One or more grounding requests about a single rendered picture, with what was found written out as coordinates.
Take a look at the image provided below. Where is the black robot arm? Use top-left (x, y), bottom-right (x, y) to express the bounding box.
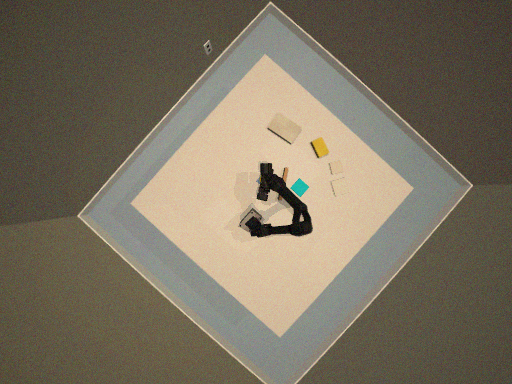
top-left (245, 163), bottom-right (313, 238)

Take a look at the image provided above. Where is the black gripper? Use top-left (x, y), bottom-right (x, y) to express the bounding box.
top-left (257, 184), bottom-right (268, 201)

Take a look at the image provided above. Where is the brown flat bar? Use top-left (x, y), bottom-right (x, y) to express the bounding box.
top-left (278, 167), bottom-right (288, 200)

